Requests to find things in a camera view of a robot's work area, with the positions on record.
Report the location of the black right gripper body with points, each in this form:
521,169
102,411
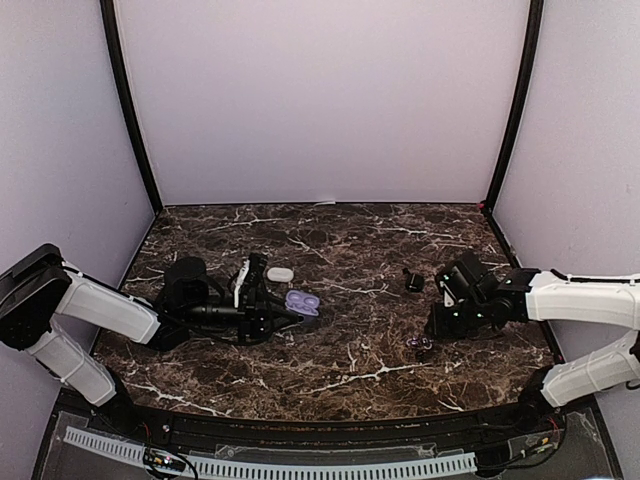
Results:
464,324

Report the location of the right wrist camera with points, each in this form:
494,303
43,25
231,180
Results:
456,280

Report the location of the purple earbud charging case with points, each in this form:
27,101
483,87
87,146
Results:
302,303

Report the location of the white earbud charging case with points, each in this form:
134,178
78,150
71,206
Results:
280,275

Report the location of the right black frame post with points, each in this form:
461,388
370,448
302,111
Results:
531,38

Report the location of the black front table rail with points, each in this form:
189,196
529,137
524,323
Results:
483,426

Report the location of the white slotted cable duct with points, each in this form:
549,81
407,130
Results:
241,463

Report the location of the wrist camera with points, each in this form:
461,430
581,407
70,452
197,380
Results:
250,275
456,280

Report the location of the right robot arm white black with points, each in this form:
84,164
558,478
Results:
473,297

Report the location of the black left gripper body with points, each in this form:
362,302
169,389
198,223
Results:
246,324

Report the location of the black frame post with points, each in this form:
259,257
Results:
126,101
531,38

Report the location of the black earbud charging case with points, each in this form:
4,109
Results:
414,282

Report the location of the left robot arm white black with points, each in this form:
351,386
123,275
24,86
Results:
43,286

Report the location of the left black frame post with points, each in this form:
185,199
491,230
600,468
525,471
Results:
126,101

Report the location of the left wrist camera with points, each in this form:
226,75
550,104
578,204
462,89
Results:
250,275

